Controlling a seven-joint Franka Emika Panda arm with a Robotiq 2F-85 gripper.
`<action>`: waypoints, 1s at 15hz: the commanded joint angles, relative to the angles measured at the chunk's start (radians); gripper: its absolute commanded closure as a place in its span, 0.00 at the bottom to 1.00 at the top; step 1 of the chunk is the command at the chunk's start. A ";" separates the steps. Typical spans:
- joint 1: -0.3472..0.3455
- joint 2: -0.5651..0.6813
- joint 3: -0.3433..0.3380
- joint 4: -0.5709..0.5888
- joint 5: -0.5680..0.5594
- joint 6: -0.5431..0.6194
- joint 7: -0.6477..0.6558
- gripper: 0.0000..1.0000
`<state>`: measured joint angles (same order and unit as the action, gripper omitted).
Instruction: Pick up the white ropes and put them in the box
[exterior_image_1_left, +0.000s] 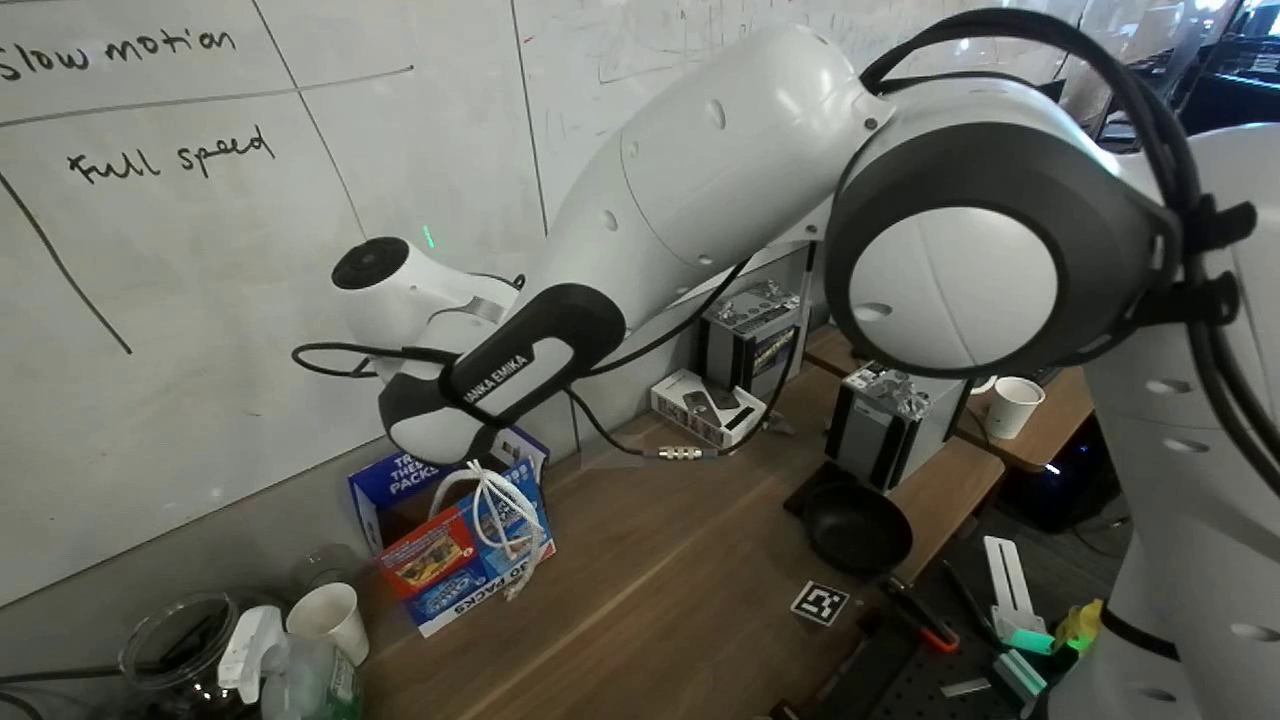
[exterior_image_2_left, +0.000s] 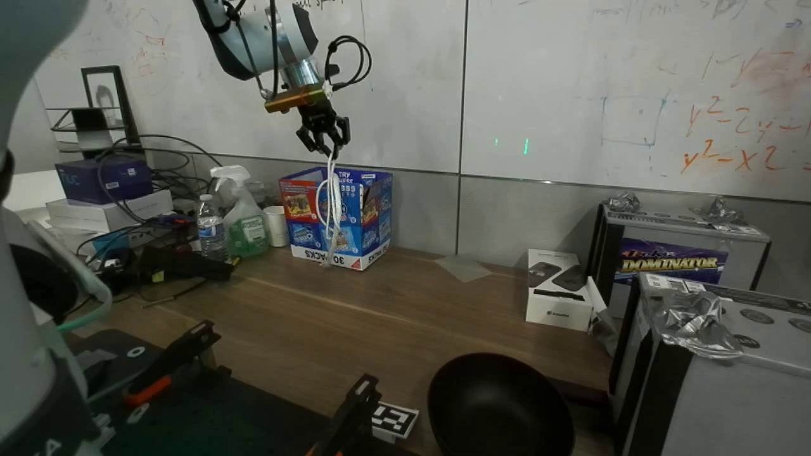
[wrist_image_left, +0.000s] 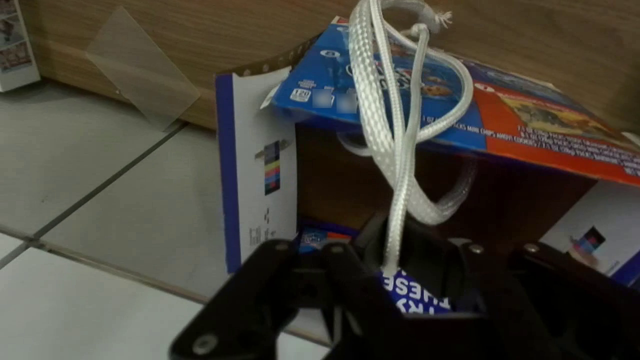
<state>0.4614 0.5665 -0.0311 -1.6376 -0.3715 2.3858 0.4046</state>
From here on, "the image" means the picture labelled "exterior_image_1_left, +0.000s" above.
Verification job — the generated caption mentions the thick braided white rope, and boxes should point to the thick braided white rope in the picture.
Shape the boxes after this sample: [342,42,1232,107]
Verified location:
[430,456,553,603]

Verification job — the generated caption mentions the white phone box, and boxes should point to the white phone box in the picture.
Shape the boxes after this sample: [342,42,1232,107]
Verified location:
[648,370,773,454]

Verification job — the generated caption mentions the silver box with Dominator label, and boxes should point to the silver box with Dominator label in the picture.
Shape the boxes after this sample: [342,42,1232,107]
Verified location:
[701,279,813,403]

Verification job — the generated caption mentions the large plain silver box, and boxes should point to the large plain silver box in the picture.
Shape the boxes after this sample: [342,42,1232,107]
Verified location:
[824,363,972,494]

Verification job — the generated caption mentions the blue snack pack cardboard box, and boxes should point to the blue snack pack cardboard box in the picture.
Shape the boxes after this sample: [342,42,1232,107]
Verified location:
[346,423,560,639]

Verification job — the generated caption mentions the black round pan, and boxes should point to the black round pan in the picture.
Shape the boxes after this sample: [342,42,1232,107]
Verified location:
[780,460,920,581]

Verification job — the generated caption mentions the black white AprilTag marker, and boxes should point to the black white AprilTag marker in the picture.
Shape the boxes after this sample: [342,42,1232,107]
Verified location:
[788,578,855,633]

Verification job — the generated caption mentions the white paper cup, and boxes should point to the white paper cup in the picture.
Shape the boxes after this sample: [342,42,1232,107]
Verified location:
[979,371,1053,444]
[286,581,372,669]

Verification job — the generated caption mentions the white cups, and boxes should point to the white cups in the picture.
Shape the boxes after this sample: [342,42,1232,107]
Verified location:
[218,602,365,720]

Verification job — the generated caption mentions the black perforated base mat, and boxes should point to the black perforated base mat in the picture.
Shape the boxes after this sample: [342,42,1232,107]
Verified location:
[764,523,1165,720]

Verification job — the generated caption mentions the whiteboard with writing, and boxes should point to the whiteboard with writing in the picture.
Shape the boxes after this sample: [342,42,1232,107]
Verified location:
[0,0,1112,614]

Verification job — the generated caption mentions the green plastic tool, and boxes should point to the green plastic tool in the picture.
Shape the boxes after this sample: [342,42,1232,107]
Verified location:
[994,597,1112,704]

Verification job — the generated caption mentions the thin black camera cable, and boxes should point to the thin black camera cable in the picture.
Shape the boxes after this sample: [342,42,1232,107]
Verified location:
[287,252,764,464]

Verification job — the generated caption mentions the orange handled black tool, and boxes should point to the orange handled black tool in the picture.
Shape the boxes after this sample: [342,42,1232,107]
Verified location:
[875,573,966,662]

